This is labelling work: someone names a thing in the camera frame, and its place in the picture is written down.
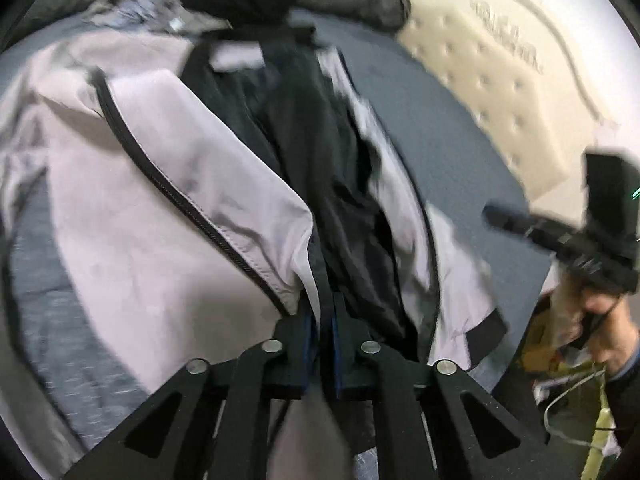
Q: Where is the lilac grey zip jacket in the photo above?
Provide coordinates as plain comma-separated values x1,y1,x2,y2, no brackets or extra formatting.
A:
0,25,508,480

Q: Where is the white cable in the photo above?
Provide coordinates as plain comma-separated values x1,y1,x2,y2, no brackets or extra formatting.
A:
544,370,607,450

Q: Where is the yellow green strip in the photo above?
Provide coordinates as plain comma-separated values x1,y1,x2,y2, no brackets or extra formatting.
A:
580,405,615,480

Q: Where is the crumpled lilac blue garment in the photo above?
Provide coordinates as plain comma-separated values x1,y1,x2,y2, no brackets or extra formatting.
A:
85,0,176,33

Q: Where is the blue patterned bed sheet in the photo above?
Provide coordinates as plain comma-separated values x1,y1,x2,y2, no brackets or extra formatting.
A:
0,10,566,480

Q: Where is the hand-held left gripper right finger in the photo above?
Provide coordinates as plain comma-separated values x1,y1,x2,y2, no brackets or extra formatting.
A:
325,292,581,480

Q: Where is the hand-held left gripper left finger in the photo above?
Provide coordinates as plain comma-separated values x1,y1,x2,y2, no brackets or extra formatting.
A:
62,305,322,480

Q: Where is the person's right hand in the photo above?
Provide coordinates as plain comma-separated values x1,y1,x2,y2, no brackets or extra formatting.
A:
582,290,640,372

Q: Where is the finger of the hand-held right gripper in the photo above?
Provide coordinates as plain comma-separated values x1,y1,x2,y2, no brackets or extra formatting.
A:
482,202,556,251

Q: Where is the cardboard box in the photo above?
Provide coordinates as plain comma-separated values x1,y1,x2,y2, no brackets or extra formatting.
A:
517,300,586,386

